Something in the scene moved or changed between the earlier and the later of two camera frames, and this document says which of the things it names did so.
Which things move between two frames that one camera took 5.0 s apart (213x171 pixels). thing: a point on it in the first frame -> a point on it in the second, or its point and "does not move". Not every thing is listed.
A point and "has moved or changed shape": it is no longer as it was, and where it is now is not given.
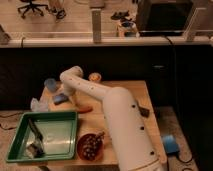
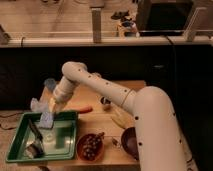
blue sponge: (59, 98) has moved or changed shape
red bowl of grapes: (89, 146) does not move
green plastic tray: (45, 136) does not move
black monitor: (162, 17) does not move
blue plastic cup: (51, 84) does not move
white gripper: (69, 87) -> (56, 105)
